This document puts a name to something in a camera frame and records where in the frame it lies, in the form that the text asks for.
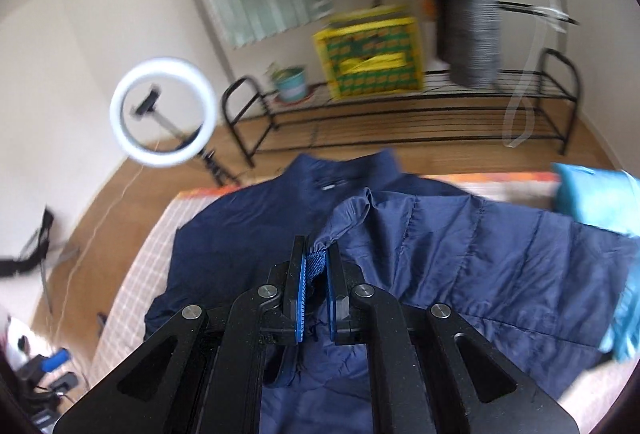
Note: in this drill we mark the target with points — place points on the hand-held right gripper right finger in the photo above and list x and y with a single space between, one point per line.
331 294

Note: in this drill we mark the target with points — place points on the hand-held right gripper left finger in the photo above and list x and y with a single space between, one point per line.
300 294

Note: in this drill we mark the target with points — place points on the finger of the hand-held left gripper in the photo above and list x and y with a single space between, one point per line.
56 360

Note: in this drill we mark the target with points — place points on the navy quilted jacket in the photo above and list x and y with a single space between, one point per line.
450 259

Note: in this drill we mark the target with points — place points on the black metal clothes rack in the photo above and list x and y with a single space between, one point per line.
400 114

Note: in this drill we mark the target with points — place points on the black folding stand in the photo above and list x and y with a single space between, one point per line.
30 259

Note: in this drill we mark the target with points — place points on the pink checked blanket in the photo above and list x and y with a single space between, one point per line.
140 274

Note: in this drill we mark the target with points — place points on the small potted plant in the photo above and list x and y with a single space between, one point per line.
291 83

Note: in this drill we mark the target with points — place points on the yellow green crate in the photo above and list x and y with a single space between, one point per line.
370 59

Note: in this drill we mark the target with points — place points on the black phone holder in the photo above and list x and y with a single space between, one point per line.
146 103

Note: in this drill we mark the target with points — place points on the white clip lamp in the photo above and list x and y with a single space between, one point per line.
520 114

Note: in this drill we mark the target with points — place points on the light blue garment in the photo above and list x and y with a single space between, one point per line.
595 199

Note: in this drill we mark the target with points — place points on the grey plaid coat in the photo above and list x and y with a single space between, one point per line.
470 14

